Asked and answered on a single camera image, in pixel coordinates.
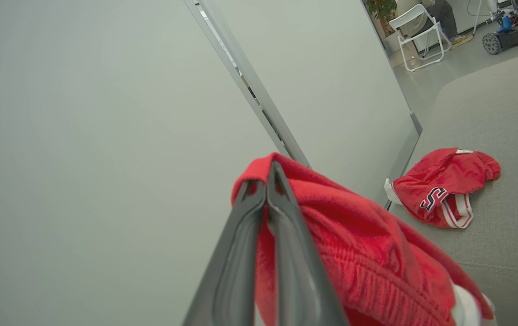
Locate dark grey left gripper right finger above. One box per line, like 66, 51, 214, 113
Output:
266, 161, 350, 326

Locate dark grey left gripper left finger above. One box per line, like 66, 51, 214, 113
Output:
182, 180, 267, 326

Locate red garment with white part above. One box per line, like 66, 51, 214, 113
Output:
231, 153, 497, 326

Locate red shorts with striped trim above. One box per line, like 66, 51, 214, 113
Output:
384, 147, 502, 229

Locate grey fabric sofa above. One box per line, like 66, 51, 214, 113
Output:
388, 48, 518, 326

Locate white partition board panel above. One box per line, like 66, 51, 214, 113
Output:
200, 0, 423, 210

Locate wide grey partition panel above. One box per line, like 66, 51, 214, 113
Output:
0, 0, 286, 326

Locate white folding chair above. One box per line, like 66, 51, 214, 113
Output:
389, 4, 452, 73

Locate green potted plant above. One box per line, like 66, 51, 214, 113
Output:
364, 0, 398, 37

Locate grey metal partition post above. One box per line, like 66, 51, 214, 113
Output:
182, 0, 312, 169

